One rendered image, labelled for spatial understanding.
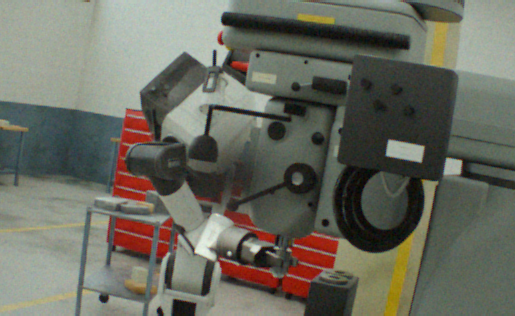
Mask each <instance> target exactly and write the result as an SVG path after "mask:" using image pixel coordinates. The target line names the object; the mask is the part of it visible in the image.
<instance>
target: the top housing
mask: <svg viewBox="0 0 515 316"><path fill-rule="evenodd" d="M227 12H231V13H237V14H238V13H245V14H246V13H247V14H254V15H255V14H256V15H264V16H268V17H269V16H271V17H272V16H273V17H278V18H279V17H280V18H285V19H286V18H288V19H289V18H290V19H295V20H296V19H297V20H302V21H303V20H305V21H312V22H313V21H314V22H320V23H321V22H323V23H327V24H328V23H330V24H337V25H340V26H341V25H343V26H344V25H345V26H350V27H355V28H360V29H362V28H363V29H366V30H367V29H370V30H374V31H375V30H376V31H384V32H389V33H390V32H392V33H393V32H394V33H397V34H400V35H401V34H402V35H405V36H406V35H408V36H410V37H411V42H412V44H411V47H410V49H409V50H408V51H407V50H401V49H394V48H389V47H386V46H384V47H383V46H381V45H380V46H378V45H377V46H376V45H368V44H365V43H364V44H363V43H357V42H356V43H355V42H350V41H349V42H347V41H342V40H341V41H340V40H334V39H333V40H332V39H329V38H328V39H327V38H321V37H316V36H310V35H304V34H303V35H302V34H297V33H296V34H295V33H293V34H292V33H287V32H286V33H284V32H277V31H261V30H258V29H257V30H255V29H254V30H253V29H249V28H248V29H247V28H239V27H233V26H232V27H231V26H224V29H223V34H222V41H223V43H225V45H227V46H228V47H230V48H232V49H235V50H238V51H240V52H243V53H247V54H251V53H252V52H253V51H255V50H260V51H267V52H274V53H282V54H291V55H299V56H305V57H311V58H317V59H324V60H331V61H337V62H345V63H353V57H354V56H355V55H356V54H364V55H371V56H378V57H386V58H393V59H396V60H399V61H406V62H417V63H424V62H423V60H424V55H425V51H426V47H425V45H426V41H427V36H428V35H427V34H426V33H427V31H428V26H427V23H425V21H424V20H423V19H422V17H421V16H420V14H418V13H417V12H416V11H415V10H414V8H413V7H412V6H411V5H410V4H408V3H405V2H402V1H396V0H229V2H228V7H227Z"/></svg>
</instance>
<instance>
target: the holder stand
mask: <svg viewBox="0 0 515 316"><path fill-rule="evenodd" d="M358 283H359V277H356V276H353V273H351V272H346V271H343V270H338V269H326V270H324V271H323V272H321V273H320V274H319V275H318V276H316V277H315V278H314V280H311V282H310V287H309V292H308V297H307V302H306V307H305V312H304V316H351V312H352V308H353V303H354V299H355V297H356V293H357V288H358Z"/></svg>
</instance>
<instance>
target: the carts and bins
mask: <svg viewBox="0 0 515 316"><path fill-rule="evenodd" d="M86 211H87V214H86V219H85V224H84V229H85V231H84V236H83V242H82V252H81V259H80V261H81V264H80V269H79V280H78V284H77V288H78V291H77V296H76V299H77V301H76V306H75V311H76V312H75V316H80V314H81V310H80V309H81V303H82V299H81V298H82V293H83V289H84V290H88V291H93V292H97V293H101V294H100V295H99V297H98V299H99V301H100V302H101V303H106V302H107V301H109V299H110V297H109V295H111V296H115V297H118V298H121V299H126V300H131V301H135V302H141V303H144V304H143V305H144V309H143V314H142V316H148V315H147V314H148V309H149V304H150V303H151V301H152V300H153V299H154V297H155V296H157V295H158V294H157V291H158V286H159V280H160V275H156V274H153V272H154V267H155V261H156V250H157V245H158V239H159V234H160V225H162V224H163V223H164V222H165V223H166V222H167V221H168V220H170V219H171V215H170V212H169V210H168V209H167V207H166V206H165V205H164V203H163V201H161V199H160V197H159V195H158V194H157V192H156V191H151V190H147V191H146V197H145V202H142V201H137V200H133V199H127V198H123V197H119V196H114V197H110V196H104V197H99V198H95V200H94V205H92V206H87V208H86ZM92 213H96V214H101V215H106V216H111V229H110V234H109V240H108V251H107V256H106V264H105V265H104V266H103V267H101V268H99V269H98V270H97V271H95V273H92V274H91V275H90V276H89V277H88V278H86V279H85V280H84V277H85V275H84V271H85V266H86V255H87V250H88V238H89V233H90V222H91V215H92ZM117 218H121V219H126V220H131V221H136V222H141V223H146V224H151V225H155V228H154V234H153V239H152V250H151V256H150V261H149V272H148V270H146V269H145V268H143V267H132V270H131V269H126V268H123V267H120V266H116V265H112V264H110V263H111V258H112V257H111V253H112V247H113V242H114V231H115V225H116V219H117ZM175 231H176V230H175V228H174V227H173V225H172V231H171V237H170V242H169V248H168V252H170V253H173V248H174V242H175ZM156 312H157V314H158V315H159V316H165V314H164V312H163V309H162V306H159V307H158V308H157V310H156Z"/></svg>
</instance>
